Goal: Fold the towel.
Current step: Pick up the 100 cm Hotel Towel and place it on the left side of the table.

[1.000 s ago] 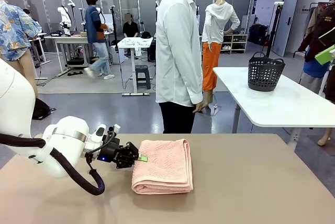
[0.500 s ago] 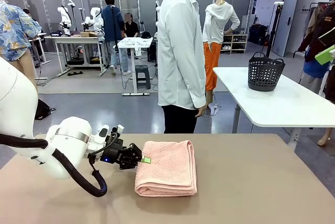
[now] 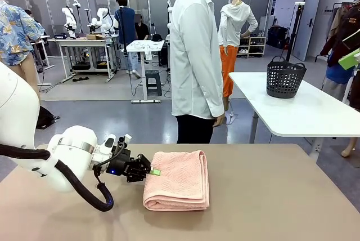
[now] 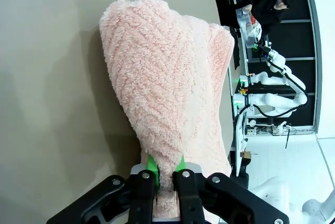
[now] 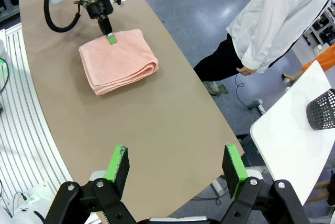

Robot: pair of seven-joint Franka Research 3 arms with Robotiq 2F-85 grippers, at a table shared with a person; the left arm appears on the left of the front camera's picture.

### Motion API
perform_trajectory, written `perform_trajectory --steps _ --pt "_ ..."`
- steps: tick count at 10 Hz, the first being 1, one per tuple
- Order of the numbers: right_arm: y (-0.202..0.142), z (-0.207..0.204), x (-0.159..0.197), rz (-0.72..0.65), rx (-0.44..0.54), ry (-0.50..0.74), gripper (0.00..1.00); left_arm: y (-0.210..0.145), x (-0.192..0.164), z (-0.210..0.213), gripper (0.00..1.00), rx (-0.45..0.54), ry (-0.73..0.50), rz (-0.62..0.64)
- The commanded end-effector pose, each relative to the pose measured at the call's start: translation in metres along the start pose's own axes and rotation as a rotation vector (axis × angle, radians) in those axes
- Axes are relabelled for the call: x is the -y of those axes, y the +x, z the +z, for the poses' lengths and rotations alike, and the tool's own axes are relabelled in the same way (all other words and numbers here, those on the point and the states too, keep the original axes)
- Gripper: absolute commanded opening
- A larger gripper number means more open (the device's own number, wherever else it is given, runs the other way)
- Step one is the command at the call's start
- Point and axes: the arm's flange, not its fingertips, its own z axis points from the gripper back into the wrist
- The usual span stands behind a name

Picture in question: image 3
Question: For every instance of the white hoodie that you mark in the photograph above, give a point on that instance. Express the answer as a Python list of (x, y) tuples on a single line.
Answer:
[(236, 24)]

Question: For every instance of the low white shoe shelf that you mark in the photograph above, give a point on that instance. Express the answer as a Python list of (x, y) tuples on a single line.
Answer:
[(253, 46)]

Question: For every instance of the white background robot with stand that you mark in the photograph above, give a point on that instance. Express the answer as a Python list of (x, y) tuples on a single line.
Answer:
[(70, 18)]

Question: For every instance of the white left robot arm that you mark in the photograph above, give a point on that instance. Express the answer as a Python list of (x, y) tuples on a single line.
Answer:
[(17, 111)]

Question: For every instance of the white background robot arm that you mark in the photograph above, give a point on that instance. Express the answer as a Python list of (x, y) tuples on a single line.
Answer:
[(101, 20)]

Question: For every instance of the dark grey perforated laundry basket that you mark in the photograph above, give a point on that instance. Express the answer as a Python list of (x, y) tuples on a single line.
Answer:
[(284, 83)]

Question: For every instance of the black clothes pile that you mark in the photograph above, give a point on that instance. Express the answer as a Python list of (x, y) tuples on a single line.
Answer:
[(46, 117)]

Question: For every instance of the beige mannequin with cap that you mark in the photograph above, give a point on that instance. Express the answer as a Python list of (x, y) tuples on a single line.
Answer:
[(28, 69)]

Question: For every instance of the person's right hand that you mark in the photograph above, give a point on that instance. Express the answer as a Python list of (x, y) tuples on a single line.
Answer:
[(218, 120)]

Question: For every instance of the grey open door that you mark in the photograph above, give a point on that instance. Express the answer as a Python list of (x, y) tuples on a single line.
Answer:
[(306, 21)]

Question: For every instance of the clothes rack with garments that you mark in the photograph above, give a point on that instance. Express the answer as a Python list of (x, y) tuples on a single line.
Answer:
[(341, 35)]

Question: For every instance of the person's right forearm white sleeve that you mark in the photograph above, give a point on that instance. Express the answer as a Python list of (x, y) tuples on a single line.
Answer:
[(212, 97)]

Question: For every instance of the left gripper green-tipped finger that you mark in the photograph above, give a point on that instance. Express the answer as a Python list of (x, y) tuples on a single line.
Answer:
[(137, 176), (146, 165)]

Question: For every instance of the beige mannequin leg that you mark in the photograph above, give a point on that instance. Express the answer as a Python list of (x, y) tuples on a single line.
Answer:
[(348, 148)]

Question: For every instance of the blue floral shirt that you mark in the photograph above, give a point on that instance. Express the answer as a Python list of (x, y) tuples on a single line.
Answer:
[(14, 32)]

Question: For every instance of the large white table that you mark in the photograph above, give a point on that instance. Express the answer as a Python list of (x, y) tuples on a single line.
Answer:
[(309, 111)]

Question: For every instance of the person in blue vest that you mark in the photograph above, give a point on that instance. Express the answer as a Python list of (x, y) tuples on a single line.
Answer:
[(126, 27)]

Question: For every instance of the grey plastic stool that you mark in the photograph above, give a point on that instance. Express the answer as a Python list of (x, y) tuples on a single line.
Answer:
[(153, 82)]

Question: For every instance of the cardboard box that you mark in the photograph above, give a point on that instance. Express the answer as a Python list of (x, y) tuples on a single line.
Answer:
[(95, 37)]

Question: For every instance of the small white side desk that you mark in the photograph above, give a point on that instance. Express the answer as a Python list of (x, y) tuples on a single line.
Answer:
[(42, 52)]

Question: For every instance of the black box with white lettering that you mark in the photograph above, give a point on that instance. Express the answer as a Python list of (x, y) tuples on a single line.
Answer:
[(60, 36)]

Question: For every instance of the orange pants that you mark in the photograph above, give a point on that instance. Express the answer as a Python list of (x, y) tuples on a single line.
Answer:
[(227, 69)]

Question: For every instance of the pink terry towel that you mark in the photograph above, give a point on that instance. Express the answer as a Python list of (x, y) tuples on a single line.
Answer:
[(180, 179)]

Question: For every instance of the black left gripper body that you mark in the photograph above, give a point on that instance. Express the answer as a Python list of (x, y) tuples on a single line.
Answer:
[(121, 163)]

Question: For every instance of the seated person in black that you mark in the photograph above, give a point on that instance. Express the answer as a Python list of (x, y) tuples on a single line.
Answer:
[(142, 30)]

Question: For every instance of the black cap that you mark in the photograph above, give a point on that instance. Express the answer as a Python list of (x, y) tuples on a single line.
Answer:
[(157, 37)]

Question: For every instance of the person in white shirt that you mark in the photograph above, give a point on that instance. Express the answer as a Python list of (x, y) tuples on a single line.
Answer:
[(191, 55)]

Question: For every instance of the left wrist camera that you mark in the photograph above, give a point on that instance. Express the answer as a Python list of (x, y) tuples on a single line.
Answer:
[(111, 142)]

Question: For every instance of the black bags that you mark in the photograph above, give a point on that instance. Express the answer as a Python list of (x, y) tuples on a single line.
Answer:
[(277, 36)]

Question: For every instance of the grey background workbench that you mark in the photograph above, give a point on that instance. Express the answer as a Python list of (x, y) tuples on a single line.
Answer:
[(84, 42)]

